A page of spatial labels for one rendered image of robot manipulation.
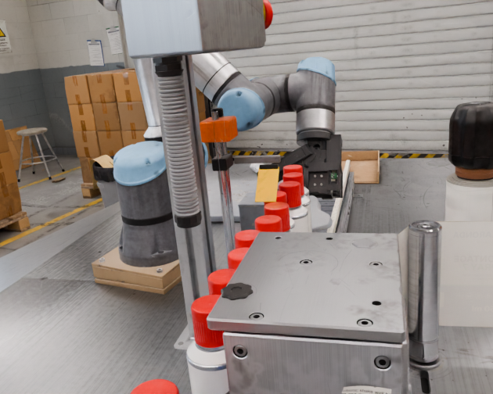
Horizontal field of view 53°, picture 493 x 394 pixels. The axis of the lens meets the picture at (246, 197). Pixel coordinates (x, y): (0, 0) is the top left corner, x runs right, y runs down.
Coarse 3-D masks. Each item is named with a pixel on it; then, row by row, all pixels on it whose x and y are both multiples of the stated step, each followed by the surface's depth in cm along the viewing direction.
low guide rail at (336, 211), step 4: (348, 160) 155; (348, 164) 151; (344, 168) 147; (348, 168) 148; (344, 172) 143; (348, 172) 148; (344, 176) 139; (344, 180) 135; (344, 184) 133; (344, 188) 133; (336, 200) 119; (340, 200) 120; (336, 204) 116; (340, 204) 120; (336, 208) 114; (336, 212) 111; (332, 216) 109; (336, 216) 110; (336, 220) 109; (332, 224) 104; (328, 228) 102; (332, 228) 102; (328, 232) 100; (332, 232) 100
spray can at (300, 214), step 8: (280, 184) 75; (288, 184) 75; (296, 184) 74; (288, 192) 74; (296, 192) 74; (288, 200) 74; (296, 200) 74; (296, 208) 75; (304, 208) 76; (296, 216) 74; (304, 216) 75; (296, 224) 74; (304, 224) 75
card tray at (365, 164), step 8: (344, 152) 188; (352, 152) 187; (360, 152) 186; (368, 152) 186; (376, 152) 185; (344, 160) 189; (352, 160) 188; (360, 160) 187; (368, 160) 186; (376, 160) 185; (352, 168) 177; (360, 168) 176; (368, 168) 176; (376, 168) 175; (360, 176) 167; (368, 176) 166; (376, 176) 165
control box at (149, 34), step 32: (128, 0) 62; (160, 0) 57; (192, 0) 53; (224, 0) 54; (256, 0) 57; (128, 32) 64; (160, 32) 59; (192, 32) 54; (224, 32) 55; (256, 32) 58
